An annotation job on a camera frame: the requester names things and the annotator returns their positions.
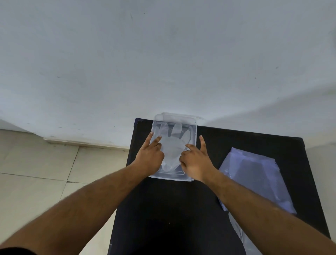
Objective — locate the person's left hand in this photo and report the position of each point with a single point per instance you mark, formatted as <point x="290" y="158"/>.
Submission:
<point x="148" y="160"/>

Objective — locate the person's right hand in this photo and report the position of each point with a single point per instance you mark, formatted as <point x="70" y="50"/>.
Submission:
<point x="196" y="164"/>

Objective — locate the person's right thumb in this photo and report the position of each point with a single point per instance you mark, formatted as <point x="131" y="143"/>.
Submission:
<point x="202" y="144"/>

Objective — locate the person's left thumb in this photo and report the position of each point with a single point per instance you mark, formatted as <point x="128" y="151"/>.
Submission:
<point x="148" y="139"/>

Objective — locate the clear plastic container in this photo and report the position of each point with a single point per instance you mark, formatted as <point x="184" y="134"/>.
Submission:
<point x="173" y="131"/>

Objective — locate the person's right forearm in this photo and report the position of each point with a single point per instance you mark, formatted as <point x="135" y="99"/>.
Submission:
<point x="262" y="220"/>

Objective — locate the person's left forearm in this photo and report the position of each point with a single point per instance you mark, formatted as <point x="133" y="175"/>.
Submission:
<point x="78" y="207"/>

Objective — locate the clear disposable glove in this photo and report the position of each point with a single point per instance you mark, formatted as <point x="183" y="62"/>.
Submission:
<point x="172" y="145"/>

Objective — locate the clear plastic lid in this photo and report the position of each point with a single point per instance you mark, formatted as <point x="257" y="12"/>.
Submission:
<point x="183" y="115"/>

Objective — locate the translucent bluish plastic bag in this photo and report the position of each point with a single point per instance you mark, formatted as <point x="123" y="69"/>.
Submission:
<point x="257" y="176"/>

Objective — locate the white plastic bag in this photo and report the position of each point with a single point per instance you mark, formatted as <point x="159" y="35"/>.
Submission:
<point x="242" y="241"/>

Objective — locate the black sleeve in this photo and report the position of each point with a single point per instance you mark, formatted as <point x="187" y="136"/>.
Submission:
<point x="15" y="251"/>

